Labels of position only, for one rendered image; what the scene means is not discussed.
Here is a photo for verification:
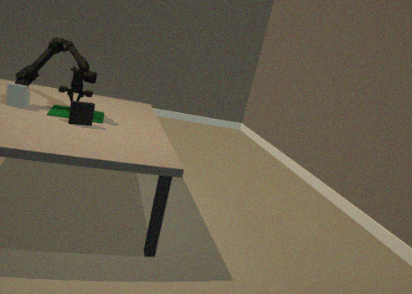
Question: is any black square fan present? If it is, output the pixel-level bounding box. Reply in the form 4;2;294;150
69;101;95;126

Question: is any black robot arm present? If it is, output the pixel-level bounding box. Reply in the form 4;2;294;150
15;37;97;87

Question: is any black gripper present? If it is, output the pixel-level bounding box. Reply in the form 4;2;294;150
59;80;93;102

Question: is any green circuit board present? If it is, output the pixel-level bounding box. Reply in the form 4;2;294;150
47;105;104;123

